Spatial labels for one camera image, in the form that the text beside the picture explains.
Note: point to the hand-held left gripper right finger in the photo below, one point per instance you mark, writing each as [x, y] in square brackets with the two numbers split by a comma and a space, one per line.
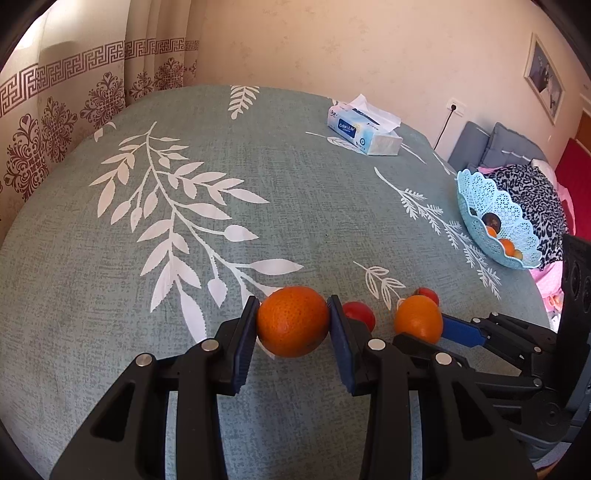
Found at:
[339, 337]

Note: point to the oval orange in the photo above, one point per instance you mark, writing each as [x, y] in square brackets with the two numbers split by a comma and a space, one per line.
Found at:
[418, 318]
[507, 247]

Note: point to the leopard print cloth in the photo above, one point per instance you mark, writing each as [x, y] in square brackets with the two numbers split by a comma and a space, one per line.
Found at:
[535, 203]

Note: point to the large dark brown fruit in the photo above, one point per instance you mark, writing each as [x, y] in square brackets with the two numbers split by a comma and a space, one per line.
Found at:
[490, 220]

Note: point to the white wall socket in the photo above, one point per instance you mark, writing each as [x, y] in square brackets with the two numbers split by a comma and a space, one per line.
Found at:
[457, 106]

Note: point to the small red tomato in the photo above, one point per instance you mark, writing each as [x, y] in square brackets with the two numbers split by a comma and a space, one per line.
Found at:
[427, 295]

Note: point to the framed wall picture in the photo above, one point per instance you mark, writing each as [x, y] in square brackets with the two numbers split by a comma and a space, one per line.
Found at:
[545, 76]

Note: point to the pink cloth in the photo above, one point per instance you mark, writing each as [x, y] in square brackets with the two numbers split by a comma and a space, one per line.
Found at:
[547, 288]

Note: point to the leaf print tablecloth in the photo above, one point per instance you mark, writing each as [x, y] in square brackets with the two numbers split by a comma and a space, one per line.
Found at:
[277, 207]

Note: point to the patterned beige curtain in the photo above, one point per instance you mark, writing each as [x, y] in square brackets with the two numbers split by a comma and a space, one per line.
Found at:
[69, 92]

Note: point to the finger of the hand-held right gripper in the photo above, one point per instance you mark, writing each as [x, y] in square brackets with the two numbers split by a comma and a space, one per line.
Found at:
[413, 344]
[461, 331]

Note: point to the light blue lattice basket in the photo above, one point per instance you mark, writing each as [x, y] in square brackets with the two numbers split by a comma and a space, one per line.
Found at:
[508, 207]

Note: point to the round orange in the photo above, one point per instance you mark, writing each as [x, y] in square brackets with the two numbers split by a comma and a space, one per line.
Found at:
[491, 232]
[292, 321]

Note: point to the large red tomato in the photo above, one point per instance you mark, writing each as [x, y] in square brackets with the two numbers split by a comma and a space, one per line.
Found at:
[360, 314]

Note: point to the tissue pack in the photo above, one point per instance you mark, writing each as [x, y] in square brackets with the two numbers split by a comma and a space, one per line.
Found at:
[364, 131]

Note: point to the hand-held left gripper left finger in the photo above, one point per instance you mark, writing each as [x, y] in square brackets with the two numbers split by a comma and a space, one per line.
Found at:
[244, 341]

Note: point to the red cloth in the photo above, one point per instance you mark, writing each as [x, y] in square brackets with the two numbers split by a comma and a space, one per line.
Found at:
[577, 180]

